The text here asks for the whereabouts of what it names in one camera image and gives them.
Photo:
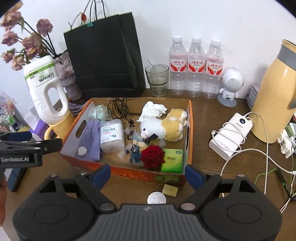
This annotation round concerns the red rose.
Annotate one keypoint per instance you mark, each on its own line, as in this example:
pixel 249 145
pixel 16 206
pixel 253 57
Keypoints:
pixel 152 157

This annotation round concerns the yellow thermos jug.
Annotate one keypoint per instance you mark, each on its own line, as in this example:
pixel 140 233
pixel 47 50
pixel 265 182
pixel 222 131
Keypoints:
pixel 275 102

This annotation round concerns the white tissue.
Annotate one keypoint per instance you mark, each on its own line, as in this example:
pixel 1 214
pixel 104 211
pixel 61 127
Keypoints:
pixel 152 110

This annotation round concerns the left water bottle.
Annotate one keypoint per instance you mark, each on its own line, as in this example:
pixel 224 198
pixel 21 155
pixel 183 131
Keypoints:
pixel 178 66

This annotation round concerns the black glasses case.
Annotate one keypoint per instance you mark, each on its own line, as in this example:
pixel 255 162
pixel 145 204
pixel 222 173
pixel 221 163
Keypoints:
pixel 15 178

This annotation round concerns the white robot speaker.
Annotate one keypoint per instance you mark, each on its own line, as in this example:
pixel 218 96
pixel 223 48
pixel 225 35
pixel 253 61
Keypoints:
pixel 232 82

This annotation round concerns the dried pink flowers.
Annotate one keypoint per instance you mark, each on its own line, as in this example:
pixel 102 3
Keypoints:
pixel 26 43

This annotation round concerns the green mesh ball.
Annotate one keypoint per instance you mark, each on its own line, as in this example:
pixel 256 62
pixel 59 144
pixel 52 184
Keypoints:
pixel 99 113

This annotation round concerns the white detergent jug vase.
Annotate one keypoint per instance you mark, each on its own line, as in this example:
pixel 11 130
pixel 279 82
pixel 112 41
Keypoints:
pixel 41 76

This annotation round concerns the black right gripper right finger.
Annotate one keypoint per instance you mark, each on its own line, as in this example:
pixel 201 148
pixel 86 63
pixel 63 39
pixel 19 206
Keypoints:
pixel 208 187

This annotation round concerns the small tan block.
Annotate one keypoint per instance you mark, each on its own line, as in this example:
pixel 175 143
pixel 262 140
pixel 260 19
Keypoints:
pixel 170 190

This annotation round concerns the grey fuzzy pouch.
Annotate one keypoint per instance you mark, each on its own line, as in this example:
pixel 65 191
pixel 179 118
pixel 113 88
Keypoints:
pixel 67 76

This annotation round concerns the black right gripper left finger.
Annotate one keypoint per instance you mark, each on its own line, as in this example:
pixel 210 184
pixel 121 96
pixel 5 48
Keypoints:
pixel 79 194

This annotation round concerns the green tissue pack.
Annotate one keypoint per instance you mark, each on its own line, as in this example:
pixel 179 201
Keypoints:
pixel 173 161

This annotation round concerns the water bottle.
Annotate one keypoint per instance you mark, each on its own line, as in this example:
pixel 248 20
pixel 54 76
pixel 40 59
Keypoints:
pixel 178 66
pixel 213 70
pixel 196 68

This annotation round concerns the black paper bag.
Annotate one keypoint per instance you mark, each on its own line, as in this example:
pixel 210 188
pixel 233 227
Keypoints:
pixel 106 57

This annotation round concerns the yellow white plush toy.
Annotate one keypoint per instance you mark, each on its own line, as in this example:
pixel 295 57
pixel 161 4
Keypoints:
pixel 169 129

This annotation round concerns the white power bank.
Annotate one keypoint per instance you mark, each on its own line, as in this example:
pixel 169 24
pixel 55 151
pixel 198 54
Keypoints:
pixel 228 139

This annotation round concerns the white cotton swab box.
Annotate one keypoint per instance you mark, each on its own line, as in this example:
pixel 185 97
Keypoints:
pixel 112 136

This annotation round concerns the purple cloth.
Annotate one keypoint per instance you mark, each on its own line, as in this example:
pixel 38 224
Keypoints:
pixel 89 145

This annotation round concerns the yellow mug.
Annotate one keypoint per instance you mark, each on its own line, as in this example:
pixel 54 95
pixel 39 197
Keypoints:
pixel 62 128

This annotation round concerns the purple tissue box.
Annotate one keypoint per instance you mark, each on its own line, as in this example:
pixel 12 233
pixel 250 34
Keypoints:
pixel 39 131

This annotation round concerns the middle water bottle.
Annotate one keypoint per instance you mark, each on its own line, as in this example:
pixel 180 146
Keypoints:
pixel 196 68

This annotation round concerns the glass cup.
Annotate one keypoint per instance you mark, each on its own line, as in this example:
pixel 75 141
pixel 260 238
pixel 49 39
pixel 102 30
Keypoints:
pixel 158 78

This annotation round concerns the small white round disc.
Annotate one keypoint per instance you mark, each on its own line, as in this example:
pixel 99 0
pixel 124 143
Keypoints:
pixel 156 198

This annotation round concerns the right water bottle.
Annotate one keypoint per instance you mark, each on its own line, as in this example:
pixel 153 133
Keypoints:
pixel 213 70

